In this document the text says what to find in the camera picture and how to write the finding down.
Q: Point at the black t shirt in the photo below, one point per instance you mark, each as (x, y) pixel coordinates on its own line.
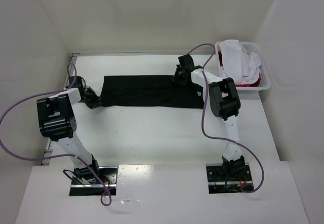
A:
(149, 91)

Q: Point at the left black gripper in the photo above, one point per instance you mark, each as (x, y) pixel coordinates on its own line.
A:
(91, 100)

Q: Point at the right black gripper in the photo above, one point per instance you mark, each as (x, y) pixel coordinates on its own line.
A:
(180, 75)

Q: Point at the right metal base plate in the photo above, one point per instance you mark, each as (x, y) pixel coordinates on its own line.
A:
(218, 183)

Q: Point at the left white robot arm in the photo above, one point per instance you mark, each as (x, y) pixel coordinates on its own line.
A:
(57, 122)

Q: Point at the white t shirt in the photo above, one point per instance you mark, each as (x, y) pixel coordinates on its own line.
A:
(238, 64)

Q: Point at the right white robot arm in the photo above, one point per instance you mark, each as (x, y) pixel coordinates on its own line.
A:
(221, 97)

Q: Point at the metal base plate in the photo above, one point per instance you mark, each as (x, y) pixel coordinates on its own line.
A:
(218, 183)
(81, 187)

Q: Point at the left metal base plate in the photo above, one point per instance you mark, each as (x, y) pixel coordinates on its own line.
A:
(81, 187)

